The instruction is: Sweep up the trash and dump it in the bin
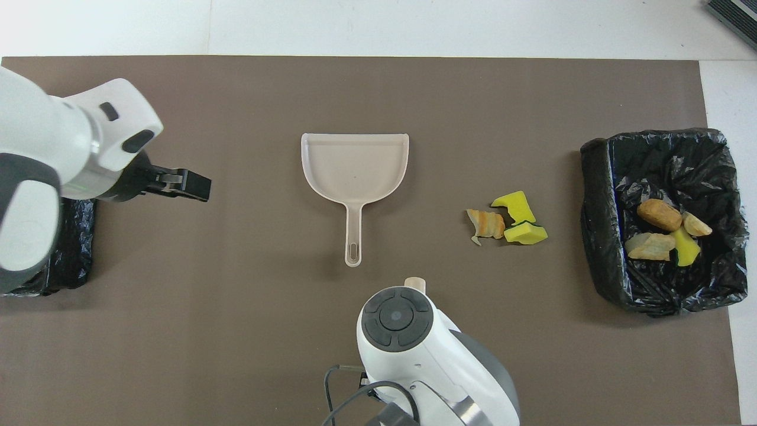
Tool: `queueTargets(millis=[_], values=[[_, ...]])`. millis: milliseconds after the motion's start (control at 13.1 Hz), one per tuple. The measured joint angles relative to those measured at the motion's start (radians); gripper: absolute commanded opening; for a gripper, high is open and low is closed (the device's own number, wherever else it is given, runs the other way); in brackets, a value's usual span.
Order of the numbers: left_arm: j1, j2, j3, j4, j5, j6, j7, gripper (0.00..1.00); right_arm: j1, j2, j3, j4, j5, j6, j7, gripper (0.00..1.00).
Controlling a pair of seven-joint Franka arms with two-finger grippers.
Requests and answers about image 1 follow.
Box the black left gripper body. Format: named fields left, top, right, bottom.
left=98, top=151, right=157, bottom=203

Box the beige plastic dustpan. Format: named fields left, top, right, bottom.
left=300, top=133, right=410, bottom=268

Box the torn striped bread piece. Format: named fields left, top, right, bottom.
left=467, top=208, right=507, bottom=246

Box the plain yellow sponge piece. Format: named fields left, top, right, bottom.
left=490, top=190, right=537, bottom=225

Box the yellow sponge with green edge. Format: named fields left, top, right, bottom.
left=503, top=220, right=549, bottom=246

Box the brown oval bread roll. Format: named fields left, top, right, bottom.
left=637, top=198, right=682, bottom=233

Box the small yellow sponge piece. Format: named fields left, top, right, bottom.
left=669, top=226, right=702, bottom=267

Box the empty-start bin with black bag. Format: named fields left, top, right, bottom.
left=0, top=198, right=98, bottom=296

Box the wrinkled black bag bin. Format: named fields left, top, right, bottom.
left=580, top=128, right=750, bottom=318

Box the brown table mat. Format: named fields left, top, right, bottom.
left=0, top=56, right=743, bottom=426

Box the grey ribbed device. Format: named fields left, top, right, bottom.
left=704, top=0, right=757, bottom=51

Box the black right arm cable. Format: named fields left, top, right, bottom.
left=321, top=365, right=420, bottom=426

